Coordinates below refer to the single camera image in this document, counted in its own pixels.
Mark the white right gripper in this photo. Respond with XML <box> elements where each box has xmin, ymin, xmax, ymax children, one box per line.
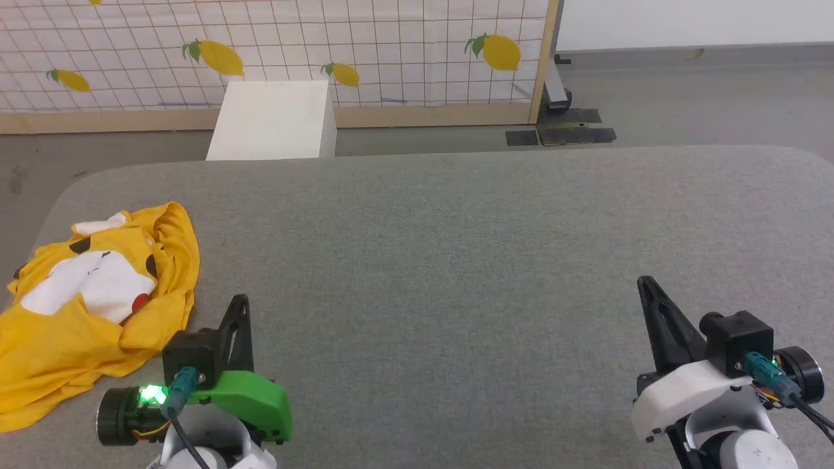
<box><xmin>630</xmin><ymin>276</ymin><xmax>825</xmax><ymax>444</ymax></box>

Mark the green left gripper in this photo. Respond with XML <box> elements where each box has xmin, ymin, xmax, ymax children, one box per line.
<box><xmin>96</xmin><ymin>294</ymin><xmax>293</xmax><ymax>448</ymax></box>

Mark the yellow cartoon print shirt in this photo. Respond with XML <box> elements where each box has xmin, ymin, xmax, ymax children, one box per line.
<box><xmin>0</xmin><ymin>202</ymin><xmax>201</xmax><ymax>434</ymax></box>

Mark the grey fabric sofa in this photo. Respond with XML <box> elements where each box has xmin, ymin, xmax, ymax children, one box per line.
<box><xmin>0</xmin><ymin>145</ymin><xmax>834</xmax><ymax>469</ymax></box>

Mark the large black floor mat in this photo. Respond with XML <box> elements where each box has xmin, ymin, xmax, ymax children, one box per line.
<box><xmin>536</xmin><ymin>107</ymin><xmax>617</xmax><ymax>147</ymax></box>

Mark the white box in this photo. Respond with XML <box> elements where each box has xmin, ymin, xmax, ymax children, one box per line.
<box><xmin>206</xmin><ymin>80</ymin><xmax>338</xmax><ymax>161</ymax></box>

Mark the metal partition foot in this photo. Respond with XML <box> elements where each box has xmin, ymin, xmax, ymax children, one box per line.
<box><xmin>544</xmin><ymin>55</ymin><xmax>574</xmax><ymax>113</ymax></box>

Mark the lemon print partition panel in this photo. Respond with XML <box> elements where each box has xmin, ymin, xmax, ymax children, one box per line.
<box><xmin>0</xmin><ymin>0</ymin><xmax>562</xmax><ymax>135</ymax></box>

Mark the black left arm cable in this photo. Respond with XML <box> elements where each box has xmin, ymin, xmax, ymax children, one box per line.
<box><xmin>162</xmin><ymin>367</ymin><xmax>210</xmax><ymax>469</ymax></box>

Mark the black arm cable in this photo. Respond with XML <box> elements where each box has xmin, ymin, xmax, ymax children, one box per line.
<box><xmin>744</xmin><ymin>352</ymin><xmax>834</xmax><ymax>445</ymax></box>
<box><xmin>162</xmin><ymin>367</ymin><xmax>210</xmax><ymax>469</ymax></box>

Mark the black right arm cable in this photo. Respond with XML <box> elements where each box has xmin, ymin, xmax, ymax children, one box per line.
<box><xmin>744</xmin><ymin>352</ymin><xmax>834</xmax><ymax>445</ymax></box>

